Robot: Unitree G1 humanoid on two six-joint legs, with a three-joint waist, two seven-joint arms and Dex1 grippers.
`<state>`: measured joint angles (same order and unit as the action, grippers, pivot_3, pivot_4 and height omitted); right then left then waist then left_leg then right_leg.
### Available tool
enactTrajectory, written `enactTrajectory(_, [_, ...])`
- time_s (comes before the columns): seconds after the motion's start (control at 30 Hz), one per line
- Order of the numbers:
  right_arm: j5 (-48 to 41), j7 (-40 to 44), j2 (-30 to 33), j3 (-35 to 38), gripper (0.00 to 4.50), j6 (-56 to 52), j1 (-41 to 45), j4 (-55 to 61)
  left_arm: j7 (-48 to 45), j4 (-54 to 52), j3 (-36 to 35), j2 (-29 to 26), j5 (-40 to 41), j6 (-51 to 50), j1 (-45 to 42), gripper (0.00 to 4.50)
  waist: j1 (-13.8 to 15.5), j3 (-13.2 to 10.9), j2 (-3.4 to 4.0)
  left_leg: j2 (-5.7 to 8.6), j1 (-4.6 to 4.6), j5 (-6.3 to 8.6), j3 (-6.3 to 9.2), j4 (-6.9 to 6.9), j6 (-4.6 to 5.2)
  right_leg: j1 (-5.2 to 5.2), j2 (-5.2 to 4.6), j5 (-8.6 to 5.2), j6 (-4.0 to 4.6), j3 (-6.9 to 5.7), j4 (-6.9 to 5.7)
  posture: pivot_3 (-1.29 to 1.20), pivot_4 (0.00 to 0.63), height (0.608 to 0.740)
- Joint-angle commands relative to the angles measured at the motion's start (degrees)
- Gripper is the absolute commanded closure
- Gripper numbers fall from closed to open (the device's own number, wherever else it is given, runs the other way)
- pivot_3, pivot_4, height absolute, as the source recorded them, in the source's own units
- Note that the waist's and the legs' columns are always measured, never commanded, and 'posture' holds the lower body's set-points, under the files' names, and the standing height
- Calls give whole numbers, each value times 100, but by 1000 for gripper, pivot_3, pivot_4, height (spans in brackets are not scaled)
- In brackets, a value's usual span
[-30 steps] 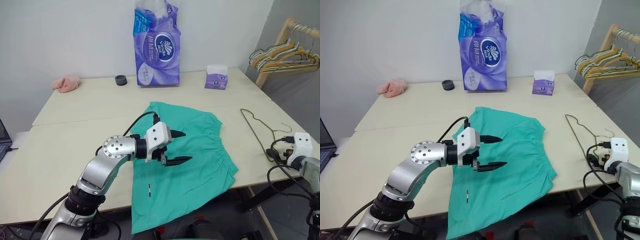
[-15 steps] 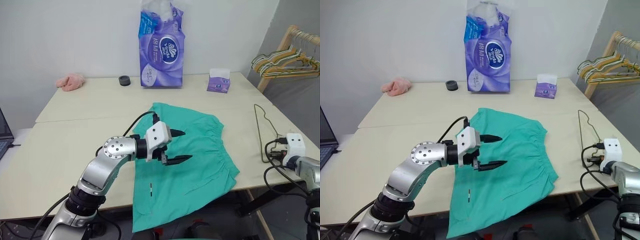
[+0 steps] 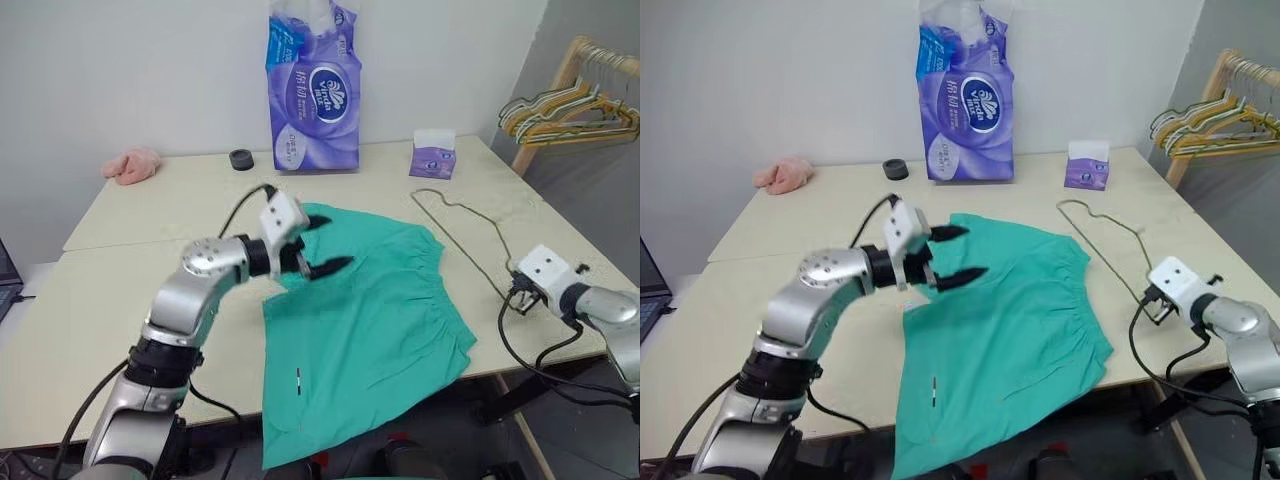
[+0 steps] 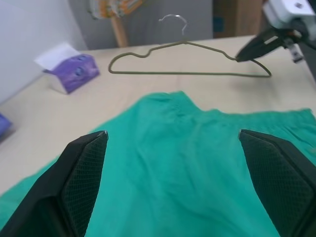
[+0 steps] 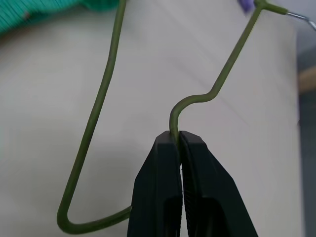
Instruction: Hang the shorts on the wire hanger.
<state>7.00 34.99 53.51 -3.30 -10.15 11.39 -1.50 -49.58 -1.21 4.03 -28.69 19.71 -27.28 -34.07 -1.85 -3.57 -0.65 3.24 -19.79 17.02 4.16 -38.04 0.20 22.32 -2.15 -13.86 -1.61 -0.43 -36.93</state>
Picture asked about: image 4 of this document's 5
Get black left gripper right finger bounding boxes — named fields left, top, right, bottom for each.
left=238, top=128, right=316, bottom=237

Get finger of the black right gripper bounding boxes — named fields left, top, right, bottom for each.
left=236, top=37, right=288, bottom=63
left=236, top=26, right=296, bottom=60

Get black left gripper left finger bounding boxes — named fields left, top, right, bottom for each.
left=0, top=130, right=109, bottom=237

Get olive wire hanger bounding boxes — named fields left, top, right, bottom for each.
left=108, top=14, right=273, bottom=79

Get green shorts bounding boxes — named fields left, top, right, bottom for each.
left=0, top=90, right=316, bottom=237

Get brown cardboard box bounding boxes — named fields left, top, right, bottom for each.
left=212, top=0, right=264, bottom=39

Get blue object at edge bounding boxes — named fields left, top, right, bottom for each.
left=0, top=113, right=16, bottom=145

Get purple tissue pack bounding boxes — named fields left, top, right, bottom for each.
left=34, top=41, right=101, bottom=95

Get colourful striped cloth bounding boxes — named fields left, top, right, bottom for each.
left=86, top=0, right=144, bottom=21

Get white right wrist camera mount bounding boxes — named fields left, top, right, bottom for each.
left=262, top=0, right=316, bottom=29

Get wooden post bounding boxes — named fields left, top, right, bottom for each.
left=111, top=14, right=129, bottom=48

